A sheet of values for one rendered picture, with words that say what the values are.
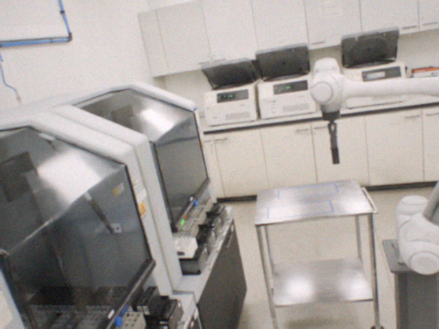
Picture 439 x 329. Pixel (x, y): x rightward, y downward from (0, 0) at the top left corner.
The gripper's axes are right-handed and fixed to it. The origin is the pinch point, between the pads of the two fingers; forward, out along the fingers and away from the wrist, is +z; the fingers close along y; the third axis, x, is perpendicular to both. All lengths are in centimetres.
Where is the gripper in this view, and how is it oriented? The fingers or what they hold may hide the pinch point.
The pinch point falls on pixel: (335, 155)
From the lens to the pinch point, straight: 172.1
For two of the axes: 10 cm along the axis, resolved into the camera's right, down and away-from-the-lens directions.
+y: 2.2, -3.3, 9.2
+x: -9.6, 1.0, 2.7
